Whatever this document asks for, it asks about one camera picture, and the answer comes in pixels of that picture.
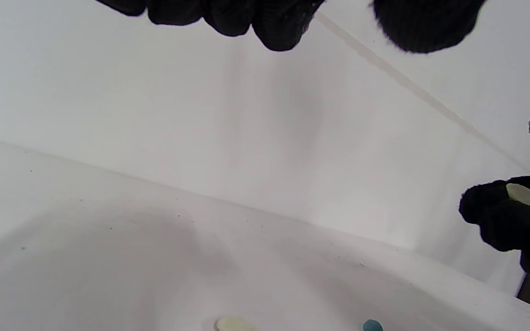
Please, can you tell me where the person's left hand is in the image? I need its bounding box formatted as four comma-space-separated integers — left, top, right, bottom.
95, 0, 486, 54

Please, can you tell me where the person's right hand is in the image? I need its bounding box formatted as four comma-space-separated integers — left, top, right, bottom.
458, 109, 530, 282

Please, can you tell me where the cream plasticine ball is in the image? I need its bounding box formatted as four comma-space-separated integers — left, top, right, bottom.
506, 183, 530, 211
213, 315, 261, 331

